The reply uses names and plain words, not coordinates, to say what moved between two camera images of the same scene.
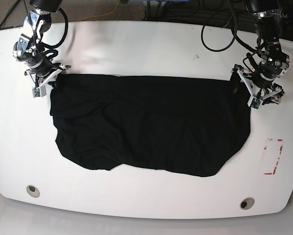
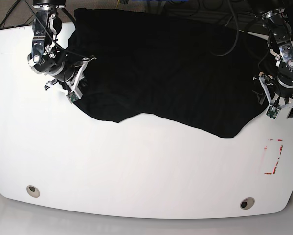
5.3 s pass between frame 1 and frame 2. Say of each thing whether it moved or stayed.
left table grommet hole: stayed
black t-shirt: moved
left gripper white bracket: moved
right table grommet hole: stayed
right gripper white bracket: moved
